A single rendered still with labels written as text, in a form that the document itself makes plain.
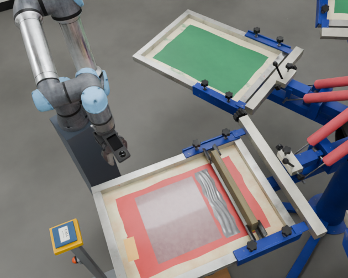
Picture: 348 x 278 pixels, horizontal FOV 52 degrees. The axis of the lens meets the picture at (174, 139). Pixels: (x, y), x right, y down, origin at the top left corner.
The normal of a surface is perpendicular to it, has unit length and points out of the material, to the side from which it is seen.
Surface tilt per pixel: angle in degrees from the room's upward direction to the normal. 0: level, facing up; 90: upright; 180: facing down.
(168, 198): 0
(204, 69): 0
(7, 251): 0
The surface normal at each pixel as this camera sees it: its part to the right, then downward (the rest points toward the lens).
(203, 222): -0.07, -0.59
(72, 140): 0.62, 0.61
